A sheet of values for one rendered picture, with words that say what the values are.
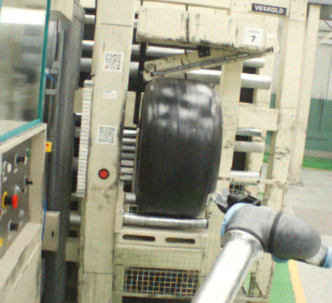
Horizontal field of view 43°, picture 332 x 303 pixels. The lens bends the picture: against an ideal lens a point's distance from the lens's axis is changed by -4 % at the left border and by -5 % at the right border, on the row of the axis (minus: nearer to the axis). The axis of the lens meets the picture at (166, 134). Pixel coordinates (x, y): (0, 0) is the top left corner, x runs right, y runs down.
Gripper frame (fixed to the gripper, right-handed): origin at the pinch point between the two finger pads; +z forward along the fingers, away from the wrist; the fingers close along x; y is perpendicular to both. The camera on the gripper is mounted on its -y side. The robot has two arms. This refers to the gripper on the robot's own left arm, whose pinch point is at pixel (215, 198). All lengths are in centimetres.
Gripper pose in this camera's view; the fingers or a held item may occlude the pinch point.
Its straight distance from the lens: 166.7
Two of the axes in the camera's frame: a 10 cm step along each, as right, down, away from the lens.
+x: -7.3, 3.4, -5.9
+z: -6.8, -2.8, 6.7
